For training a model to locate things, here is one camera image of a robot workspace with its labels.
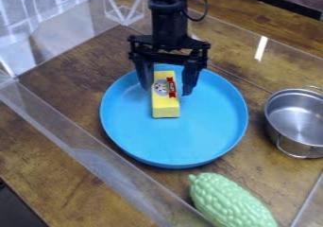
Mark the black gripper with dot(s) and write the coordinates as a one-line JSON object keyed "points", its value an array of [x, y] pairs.
{"points": [[189, 54]]}

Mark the yellow butter block toy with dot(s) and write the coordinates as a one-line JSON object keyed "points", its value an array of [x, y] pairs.
{"points": [[164, 99]]}

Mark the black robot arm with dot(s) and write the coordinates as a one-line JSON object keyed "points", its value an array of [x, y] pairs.
{"points": [[169, 45]]}

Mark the silver steel pot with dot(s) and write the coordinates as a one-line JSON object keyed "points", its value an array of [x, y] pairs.
{"points": [[293, 121]]}

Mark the clear acrylic barrier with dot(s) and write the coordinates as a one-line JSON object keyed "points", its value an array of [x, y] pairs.
{"points": [[61, 164]]}

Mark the green bitter gourd toy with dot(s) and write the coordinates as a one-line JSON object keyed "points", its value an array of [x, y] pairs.
{"points": [[225, 203]]}

